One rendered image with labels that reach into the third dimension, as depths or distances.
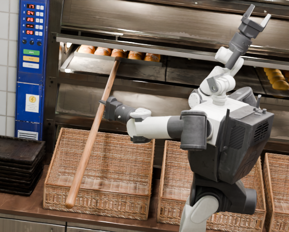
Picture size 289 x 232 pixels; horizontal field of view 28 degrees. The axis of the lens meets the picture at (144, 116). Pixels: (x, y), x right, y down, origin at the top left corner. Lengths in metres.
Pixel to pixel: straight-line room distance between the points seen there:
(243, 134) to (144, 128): 0.39
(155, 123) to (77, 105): 1.14
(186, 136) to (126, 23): 1.15
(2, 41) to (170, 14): 0.95
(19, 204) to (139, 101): 0.89
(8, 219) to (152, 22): 1.30
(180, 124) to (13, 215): 1.23
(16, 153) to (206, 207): 1.19
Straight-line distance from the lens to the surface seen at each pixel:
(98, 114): 2.65
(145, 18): 3.19
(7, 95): 3.44
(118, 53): 3.62
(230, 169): 2.35
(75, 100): 3.36
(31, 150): 3.26
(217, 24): 3.20
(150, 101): 3.33
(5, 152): 3.23
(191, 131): 2.19
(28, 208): 3.10
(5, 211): 3.10
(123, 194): 3.00
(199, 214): 2.51
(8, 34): 3.33
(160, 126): 2.26
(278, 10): 3.22
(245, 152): 2.29
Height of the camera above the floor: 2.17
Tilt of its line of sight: 21 degrees down
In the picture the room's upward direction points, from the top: 7 degrees clockwise
